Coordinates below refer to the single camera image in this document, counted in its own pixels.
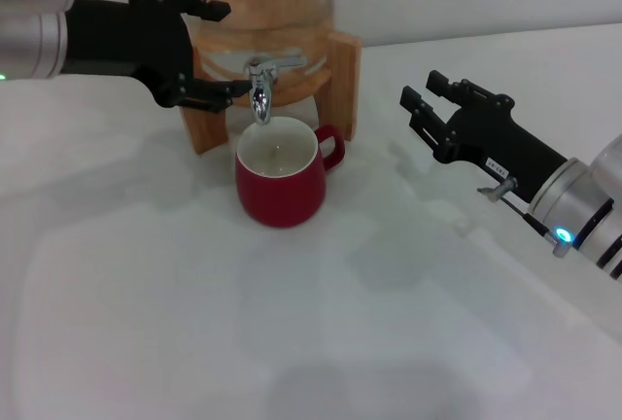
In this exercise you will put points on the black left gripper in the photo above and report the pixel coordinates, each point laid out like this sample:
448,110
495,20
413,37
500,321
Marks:
121,41

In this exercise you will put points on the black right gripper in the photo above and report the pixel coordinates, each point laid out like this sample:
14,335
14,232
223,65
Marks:
500,143

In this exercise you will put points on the chrome faucet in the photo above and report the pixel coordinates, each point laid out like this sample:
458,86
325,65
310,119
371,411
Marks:
260,94

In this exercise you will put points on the red ceramic cup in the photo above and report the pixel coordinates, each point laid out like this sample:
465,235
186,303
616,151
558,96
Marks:
279,196

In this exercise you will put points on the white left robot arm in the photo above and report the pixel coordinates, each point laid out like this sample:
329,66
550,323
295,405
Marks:
31,16

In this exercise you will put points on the glass drink dispenser jar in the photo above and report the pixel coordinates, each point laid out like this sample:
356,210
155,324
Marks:
282,2

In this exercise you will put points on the wooden dispenser stand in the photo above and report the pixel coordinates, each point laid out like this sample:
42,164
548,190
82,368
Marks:
345,89

